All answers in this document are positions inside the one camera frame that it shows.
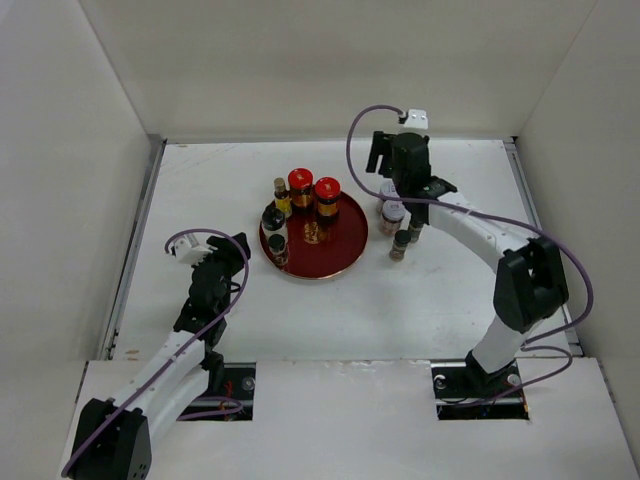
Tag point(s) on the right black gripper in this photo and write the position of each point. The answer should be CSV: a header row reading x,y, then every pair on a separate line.
x,y
381,146

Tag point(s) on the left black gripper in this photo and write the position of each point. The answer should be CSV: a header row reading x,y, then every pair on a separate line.
x,y
223,251

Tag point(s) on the white lid sauce jar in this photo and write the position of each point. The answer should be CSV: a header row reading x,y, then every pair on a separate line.
x,y
388,189

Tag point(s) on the small black cap spice jar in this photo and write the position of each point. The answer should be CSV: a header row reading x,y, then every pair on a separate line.
x,y
278,248

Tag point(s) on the clear bottle black pump cap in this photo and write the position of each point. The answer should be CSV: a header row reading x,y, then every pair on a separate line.
x,y
274,222

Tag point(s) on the red lid chili sauce jar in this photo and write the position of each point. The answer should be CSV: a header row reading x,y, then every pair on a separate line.
x,y
301,189

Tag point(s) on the small yellow label oil bottle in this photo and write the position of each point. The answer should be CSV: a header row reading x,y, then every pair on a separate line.
x,y
281,197

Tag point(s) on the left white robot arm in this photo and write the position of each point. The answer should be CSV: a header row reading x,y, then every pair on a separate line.
x,y
115,437

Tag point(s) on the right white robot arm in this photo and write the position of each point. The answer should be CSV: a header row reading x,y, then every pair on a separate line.
x,y
530,283

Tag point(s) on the black cap spice bottle right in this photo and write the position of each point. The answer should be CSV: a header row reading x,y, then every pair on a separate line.
x,y
414,229

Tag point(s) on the brown spice bottle front right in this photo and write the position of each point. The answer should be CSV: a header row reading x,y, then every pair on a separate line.
x,y
401,241

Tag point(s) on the round red tray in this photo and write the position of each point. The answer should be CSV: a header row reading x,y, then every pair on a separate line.
x,y
318,248

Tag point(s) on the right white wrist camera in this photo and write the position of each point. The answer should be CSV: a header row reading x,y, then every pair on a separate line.
x,y
413,121

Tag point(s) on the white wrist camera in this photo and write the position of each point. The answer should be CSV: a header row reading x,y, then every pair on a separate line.
x,y
413,121
188,252

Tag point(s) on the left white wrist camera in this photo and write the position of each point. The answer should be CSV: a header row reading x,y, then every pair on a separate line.
x,y
188,252

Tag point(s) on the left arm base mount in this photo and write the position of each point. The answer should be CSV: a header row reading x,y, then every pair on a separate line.
x,y
228,398

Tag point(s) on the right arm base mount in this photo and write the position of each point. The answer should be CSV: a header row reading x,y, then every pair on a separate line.
x,y
458,398

